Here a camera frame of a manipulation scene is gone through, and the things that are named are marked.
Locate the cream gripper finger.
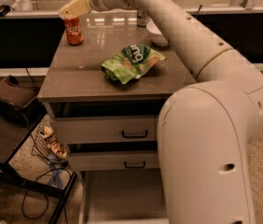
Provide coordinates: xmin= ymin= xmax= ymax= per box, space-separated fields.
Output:
xmin=58 ymin=5 xmax=74 ymax=20

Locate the red coke can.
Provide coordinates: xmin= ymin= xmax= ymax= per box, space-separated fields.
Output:
xmin=64 ymin=17 xmax=83 ymax=46

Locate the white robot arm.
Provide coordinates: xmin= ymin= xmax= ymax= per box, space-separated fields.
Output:
xmin=59 ymin=0 xmax=263 ymax=224

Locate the silver green soda can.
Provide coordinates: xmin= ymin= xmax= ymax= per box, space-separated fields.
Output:
xmin=137 ymin=9 xmax=150 ymax=27

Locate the grey drawer cabinet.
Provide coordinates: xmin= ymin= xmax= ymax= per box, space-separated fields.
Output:
xmin=37 ymin=10 xmax=198 ymax=224

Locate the top drawer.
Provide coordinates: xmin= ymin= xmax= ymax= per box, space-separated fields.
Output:
xmin=50 ymin=116 xmax=157 ymax=145

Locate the middle drawer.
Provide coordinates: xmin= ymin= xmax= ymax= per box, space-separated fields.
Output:
xmin=68 ymin=150 xmax=159 ymax=171

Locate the open bottom drawer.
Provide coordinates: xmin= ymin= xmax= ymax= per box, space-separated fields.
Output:
xmin=78 ymin=169 xmax=169 ymax=224

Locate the black device on ledge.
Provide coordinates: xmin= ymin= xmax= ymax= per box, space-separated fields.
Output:
xmin=0 ymin=5 xmax=11 ymax=17

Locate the green chip bag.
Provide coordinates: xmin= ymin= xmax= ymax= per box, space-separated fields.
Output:
xmin=102 ymin=45 xmax=166 ymax=85

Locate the white bowl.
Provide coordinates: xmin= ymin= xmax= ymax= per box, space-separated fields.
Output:
xmin=146 ymin=21 xmax=169 ymax=47

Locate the snack bag in basket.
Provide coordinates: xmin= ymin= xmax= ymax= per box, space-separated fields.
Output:
xmin=43 ymin=126 xmax=67 ymax=160

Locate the black side table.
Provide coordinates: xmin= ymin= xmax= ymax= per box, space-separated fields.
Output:
xmin=0 ymin=110 xmax=77 ymax=224

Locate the wire basket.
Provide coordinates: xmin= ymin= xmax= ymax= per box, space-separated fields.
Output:
xmin=31 ymin=116 xmax=67 ymax=164

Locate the black floor cable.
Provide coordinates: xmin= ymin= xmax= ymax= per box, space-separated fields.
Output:
xmin=21 ymin=166 xmax=74 ymax=224

